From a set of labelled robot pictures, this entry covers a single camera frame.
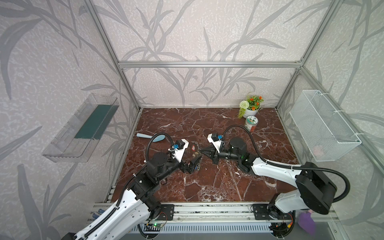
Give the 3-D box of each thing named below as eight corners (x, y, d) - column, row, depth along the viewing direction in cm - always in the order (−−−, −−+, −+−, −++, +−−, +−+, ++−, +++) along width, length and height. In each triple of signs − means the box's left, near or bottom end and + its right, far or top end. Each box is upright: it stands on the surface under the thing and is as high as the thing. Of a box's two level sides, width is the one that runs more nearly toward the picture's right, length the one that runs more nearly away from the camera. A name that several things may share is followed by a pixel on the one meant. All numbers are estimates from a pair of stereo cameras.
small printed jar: (245, 132, 108) (248, 124, 101) (243, 123, 113) (245, 115, 107) (256, 132, 108) (259, 124, 101) (253, 123, 113) (256, 115, 107)
